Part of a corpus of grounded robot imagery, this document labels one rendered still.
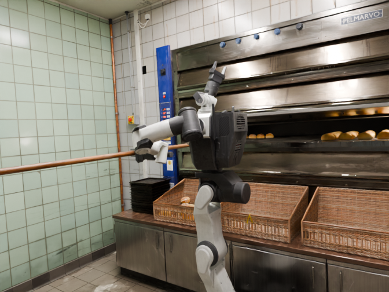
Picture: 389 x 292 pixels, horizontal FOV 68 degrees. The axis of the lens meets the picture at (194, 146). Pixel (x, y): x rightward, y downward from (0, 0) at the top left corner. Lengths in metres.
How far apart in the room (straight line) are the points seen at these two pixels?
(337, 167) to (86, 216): 2.39
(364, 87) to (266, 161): 0.87
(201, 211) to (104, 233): 1.96
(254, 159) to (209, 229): 0.98
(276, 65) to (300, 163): 0.78
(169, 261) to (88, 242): 1.14
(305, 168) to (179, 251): 1.15
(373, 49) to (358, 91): 0.28
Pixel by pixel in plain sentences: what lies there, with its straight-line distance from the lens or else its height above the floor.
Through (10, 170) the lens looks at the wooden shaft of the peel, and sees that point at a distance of 1.50.
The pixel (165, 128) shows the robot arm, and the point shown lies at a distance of 1.42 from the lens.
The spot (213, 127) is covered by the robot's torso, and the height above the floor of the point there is 1.32.
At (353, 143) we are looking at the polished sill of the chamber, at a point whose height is 1.17.
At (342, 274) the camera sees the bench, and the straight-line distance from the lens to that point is 1.93.
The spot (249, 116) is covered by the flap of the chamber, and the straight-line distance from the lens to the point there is 2.31.
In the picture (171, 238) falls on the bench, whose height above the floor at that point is 0.47.
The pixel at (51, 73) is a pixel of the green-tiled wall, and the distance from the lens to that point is 3.08.
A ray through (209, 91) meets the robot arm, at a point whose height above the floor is 1.56.
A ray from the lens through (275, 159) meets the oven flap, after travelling 2.42.
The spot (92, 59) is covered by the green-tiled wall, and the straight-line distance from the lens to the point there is 3.38.
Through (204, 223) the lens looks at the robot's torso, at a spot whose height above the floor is 0.78.
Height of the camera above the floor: 1.31
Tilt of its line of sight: 3 degrees down
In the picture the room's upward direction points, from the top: 3 degrees counter-clockwise
